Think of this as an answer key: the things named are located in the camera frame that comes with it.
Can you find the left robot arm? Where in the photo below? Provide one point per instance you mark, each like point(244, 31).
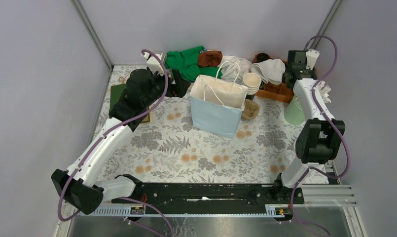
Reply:
point(78, 185)

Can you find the green paper bag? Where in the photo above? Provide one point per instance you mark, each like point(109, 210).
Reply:
point(115, 93)

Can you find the white cloth on tray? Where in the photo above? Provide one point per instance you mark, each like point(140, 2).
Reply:
point(270, 71)

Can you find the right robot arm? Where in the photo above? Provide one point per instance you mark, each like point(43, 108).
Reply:
point(319, 140)

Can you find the light blue paper bag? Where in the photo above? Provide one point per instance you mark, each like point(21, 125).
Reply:
point(217, 105)

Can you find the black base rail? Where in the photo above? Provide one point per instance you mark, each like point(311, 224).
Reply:
point(217, 198)

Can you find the green straw holder cup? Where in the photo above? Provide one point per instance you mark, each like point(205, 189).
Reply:
point(294, 114)

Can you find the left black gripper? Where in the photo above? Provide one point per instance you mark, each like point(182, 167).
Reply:
point(179, 88)

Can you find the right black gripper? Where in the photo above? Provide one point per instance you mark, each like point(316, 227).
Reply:
point(310, 69)

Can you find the wooden compartment tray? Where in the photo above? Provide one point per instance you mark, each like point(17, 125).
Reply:
point(276, 92)

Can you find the stack of paper cups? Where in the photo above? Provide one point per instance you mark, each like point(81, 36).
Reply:
point(253, 82)

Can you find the black plastic bags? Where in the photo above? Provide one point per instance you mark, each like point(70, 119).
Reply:
point(289, 79)

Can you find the white wrapped straws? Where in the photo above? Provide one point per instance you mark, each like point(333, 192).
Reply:
point(324, 91)

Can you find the green cloth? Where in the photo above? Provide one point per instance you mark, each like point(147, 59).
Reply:
point(186, 62)

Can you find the brown cloth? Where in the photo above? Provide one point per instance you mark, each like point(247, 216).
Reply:
point(211, 58)

